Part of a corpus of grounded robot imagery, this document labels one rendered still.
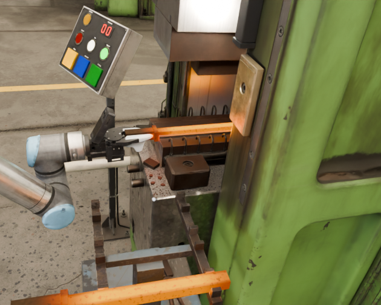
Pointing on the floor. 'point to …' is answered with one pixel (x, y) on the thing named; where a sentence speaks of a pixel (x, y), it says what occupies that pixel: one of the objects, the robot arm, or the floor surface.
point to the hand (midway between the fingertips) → (148, 132)
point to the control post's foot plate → (110, 235)
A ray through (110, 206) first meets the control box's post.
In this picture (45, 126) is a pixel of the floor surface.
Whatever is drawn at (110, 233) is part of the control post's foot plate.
